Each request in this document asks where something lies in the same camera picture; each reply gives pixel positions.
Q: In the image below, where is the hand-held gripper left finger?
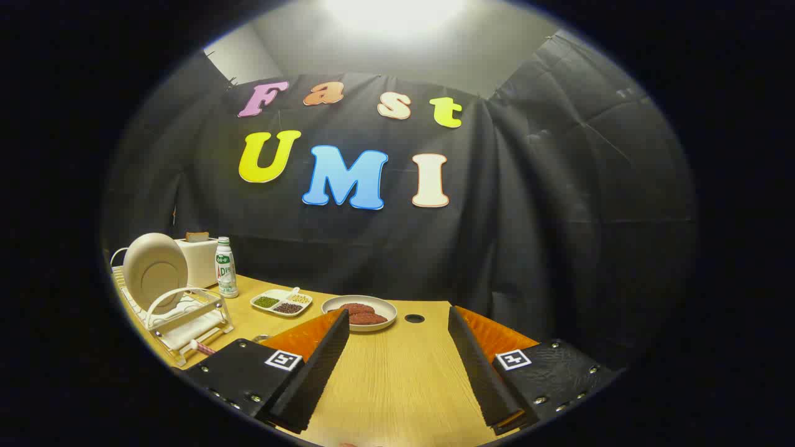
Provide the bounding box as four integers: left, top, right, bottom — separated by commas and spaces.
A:
184, 309, 351, 435

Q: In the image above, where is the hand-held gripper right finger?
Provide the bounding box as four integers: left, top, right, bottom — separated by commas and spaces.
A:
447, 305, 624, 436

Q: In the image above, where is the white wire dish rack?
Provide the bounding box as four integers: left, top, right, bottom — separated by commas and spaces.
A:
111, 247, 235, 368

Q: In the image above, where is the beige round plate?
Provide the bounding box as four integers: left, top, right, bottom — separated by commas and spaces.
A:
123, 233, 189, 314

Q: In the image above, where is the beige dish with patties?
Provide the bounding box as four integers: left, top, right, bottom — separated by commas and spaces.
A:
321, 295, 398, 333

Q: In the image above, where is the white divided bean tray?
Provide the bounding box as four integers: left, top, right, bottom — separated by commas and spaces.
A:
250, 287, 314, 318

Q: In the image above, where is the black backdrop cloth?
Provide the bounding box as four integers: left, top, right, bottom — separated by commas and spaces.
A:
102, 31, 699, 373

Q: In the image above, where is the white bottle green label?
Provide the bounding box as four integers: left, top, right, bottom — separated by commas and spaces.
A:
215, 237, 239, 299

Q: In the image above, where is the white toaster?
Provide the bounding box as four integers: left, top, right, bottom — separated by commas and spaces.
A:
174, 236, 219, 289

